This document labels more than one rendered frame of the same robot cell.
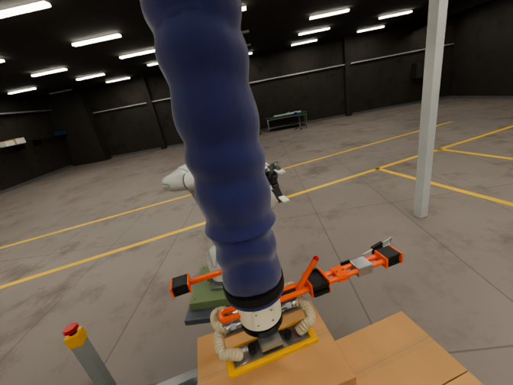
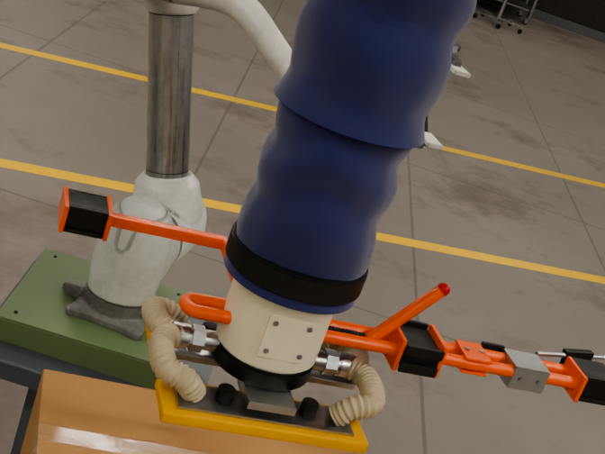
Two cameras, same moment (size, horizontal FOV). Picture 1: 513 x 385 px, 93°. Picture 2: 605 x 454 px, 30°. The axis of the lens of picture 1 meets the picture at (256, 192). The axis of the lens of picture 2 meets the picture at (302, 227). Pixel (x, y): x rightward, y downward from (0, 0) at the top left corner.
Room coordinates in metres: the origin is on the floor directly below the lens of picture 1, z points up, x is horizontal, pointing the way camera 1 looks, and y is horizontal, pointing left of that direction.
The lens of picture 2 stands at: (-0.91, 0.29, 2.04)
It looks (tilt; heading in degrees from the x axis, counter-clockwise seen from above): 21 degrees down; 353
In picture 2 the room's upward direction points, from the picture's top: 20 degrees clockwise
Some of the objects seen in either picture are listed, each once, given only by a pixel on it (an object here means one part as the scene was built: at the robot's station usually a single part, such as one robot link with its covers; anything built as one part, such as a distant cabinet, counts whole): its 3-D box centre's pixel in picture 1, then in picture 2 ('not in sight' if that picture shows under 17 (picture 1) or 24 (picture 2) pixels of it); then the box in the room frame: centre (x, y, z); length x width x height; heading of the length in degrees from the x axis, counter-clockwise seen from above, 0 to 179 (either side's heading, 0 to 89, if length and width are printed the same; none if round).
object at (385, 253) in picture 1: (388, 256); (590, 382); (0.85, -0.51, 1.23); 0.08 x 0.07 x 0.05; 103
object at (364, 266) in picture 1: (360, 266); (522, 370); (0.82, -0.38, 1.23); 0.07 x 0.07 x 0.04; 13
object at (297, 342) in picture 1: (270, 343); (265, 407); (0.63, 0.05, 1.13); 0.34 x 0.10 x 0.05; 103
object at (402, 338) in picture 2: (315, 282); (413, 347); (0.78, -0.17, 1.23); 0.10 x 0.08 x 0.06; 13
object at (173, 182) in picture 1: (175, 182); not in sight; (1.48, 0.49, 1.56); 0.18 x 0.14 x 0.13; 73
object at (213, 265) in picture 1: (220, 260); (134, 245); (1.40, 0.33, 0.98); 0.18 x 0.16 x 0.22; 163
